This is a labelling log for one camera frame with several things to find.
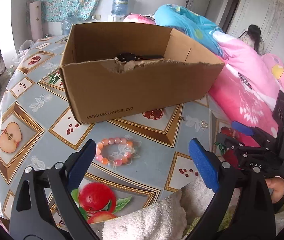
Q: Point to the pink rolled mat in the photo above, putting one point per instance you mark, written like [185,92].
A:
[35,21]

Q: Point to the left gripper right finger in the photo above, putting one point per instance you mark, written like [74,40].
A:
[207,163]

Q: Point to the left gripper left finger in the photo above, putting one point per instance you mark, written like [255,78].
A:
[78,163]

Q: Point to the fruit pattern tablecloth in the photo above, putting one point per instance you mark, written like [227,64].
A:
[149,162]

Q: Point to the blue patterned quilt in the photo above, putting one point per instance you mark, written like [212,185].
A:
[191,24]

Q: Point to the blue smart watch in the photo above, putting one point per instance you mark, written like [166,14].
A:
[126,57]

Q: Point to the water jug on floor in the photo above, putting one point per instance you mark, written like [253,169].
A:
[67,23]

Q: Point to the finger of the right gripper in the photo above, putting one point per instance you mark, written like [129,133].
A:
[227,141]
[241,128]

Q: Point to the dark haired person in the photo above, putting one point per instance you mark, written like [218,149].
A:
[252,37]

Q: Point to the white plastic bag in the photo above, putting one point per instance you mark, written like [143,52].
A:
[23,50]

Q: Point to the water jug on dispenser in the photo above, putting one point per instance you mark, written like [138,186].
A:
[120,7]

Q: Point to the right hand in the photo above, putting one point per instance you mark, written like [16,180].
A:
[276,184]

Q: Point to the pink floral blanket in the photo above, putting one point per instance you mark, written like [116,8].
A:
[247,87]

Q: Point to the brown cardboard box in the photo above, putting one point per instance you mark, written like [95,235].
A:
[100,88]

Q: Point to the white water dispenser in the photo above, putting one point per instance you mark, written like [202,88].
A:
[107,18]

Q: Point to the white wardrobe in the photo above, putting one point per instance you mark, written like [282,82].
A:
[266,14]

